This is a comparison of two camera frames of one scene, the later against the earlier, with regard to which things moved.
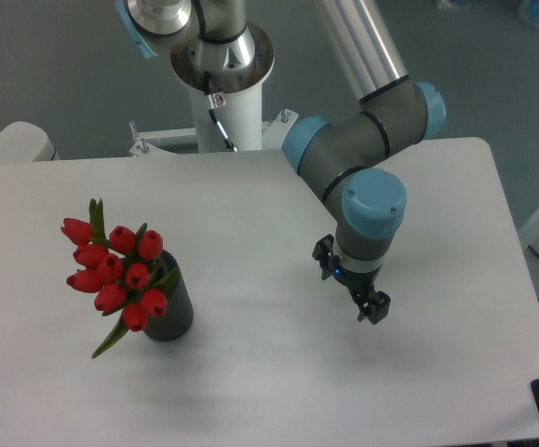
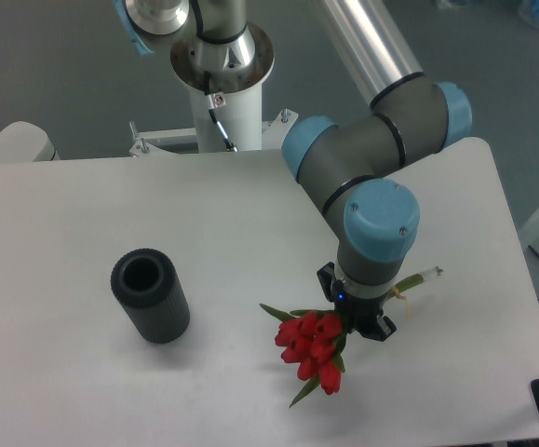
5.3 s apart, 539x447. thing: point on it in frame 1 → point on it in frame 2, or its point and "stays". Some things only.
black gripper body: [359, 284] → [359, 312]
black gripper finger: [379, 308] → [384, 328]
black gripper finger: [322, 252] → [325, 276]
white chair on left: [20, 142] stays
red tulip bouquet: [122, 268] → [311, 340]
